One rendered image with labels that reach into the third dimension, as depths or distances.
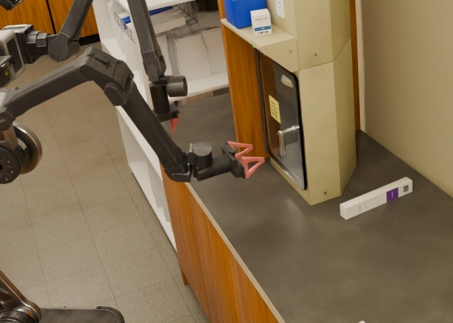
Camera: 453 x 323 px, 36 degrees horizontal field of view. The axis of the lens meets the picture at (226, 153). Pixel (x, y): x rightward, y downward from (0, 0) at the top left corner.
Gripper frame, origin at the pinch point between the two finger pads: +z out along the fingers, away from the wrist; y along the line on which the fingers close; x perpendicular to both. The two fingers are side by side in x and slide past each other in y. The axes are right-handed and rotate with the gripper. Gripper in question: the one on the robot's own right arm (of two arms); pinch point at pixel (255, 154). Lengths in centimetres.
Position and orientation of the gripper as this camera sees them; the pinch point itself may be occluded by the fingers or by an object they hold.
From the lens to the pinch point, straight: 214.6
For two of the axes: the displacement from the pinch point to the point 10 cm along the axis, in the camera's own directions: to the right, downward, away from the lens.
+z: 9.3, -2.8, 2.4
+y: -3.4, -4.0, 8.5
